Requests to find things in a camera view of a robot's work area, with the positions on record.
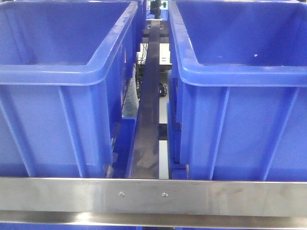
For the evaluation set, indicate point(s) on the blue bin lower shelf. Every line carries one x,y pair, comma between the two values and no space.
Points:
123,148

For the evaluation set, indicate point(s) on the blue plastic bin front right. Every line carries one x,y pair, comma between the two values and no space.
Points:
241,71

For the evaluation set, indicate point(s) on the blue plastic bin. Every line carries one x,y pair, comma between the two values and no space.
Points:
241,71
64,70

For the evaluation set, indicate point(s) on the blue plastic bin front left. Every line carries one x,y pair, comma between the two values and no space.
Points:
64,70

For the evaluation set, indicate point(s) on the steel divider rail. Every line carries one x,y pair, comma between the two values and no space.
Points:
144,162

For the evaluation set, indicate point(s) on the steel shelf front rail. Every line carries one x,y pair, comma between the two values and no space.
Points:
154,203

